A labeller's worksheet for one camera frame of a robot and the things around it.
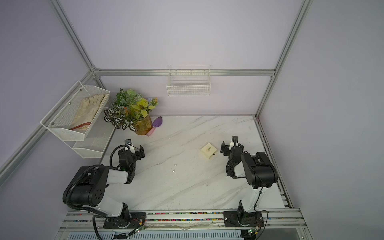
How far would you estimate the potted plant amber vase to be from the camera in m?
0.90

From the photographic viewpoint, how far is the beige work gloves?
0.73 metres

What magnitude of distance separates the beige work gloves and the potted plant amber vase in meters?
0.09
